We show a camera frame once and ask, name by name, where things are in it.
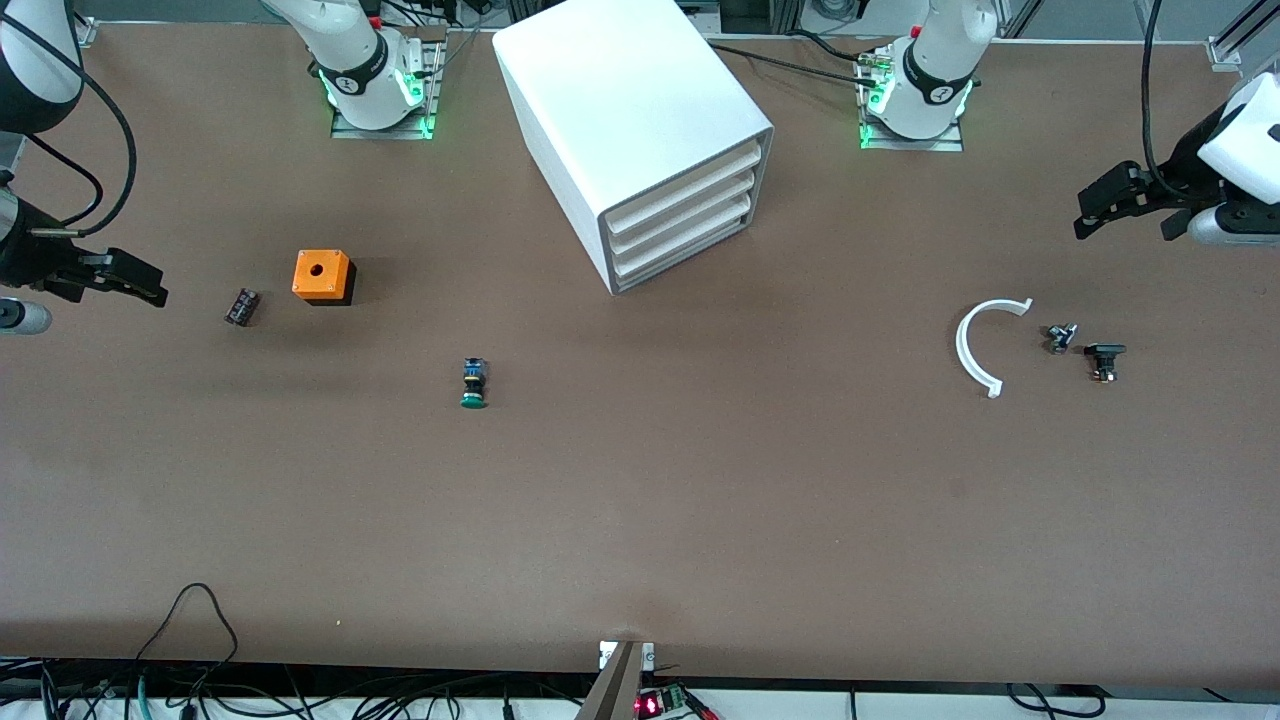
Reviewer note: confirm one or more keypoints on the green push button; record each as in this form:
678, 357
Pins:
473, 385

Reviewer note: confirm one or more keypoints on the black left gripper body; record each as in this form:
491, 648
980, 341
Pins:
1183, 178

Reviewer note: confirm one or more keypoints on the circuit board with red light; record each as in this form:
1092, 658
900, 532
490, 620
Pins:
655, 705

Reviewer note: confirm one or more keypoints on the white drawer cabinet housing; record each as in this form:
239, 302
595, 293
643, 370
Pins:
620, 90

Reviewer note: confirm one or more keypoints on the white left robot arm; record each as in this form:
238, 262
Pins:
935, 60

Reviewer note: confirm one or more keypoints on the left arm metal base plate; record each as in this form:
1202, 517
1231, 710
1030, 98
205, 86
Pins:
915, 145

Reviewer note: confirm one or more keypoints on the white metal mount bracket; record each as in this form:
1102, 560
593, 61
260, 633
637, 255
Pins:
604, 655

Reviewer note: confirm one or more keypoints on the dark cylindrical capacitor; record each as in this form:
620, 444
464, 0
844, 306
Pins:
242, 307

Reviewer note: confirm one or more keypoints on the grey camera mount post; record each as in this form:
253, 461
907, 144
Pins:
615, 690

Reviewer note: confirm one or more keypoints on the orange button enclosure box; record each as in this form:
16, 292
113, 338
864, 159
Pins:
318, 272

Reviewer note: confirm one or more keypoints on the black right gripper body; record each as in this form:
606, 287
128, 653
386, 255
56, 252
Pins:
30, 262

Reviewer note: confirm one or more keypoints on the white curved plastic arc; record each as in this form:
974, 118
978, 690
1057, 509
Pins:
962, 350

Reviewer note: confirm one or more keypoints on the small black switch part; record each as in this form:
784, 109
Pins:
1104, 352

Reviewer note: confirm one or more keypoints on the small grey metal part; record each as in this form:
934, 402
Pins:
1060, 338

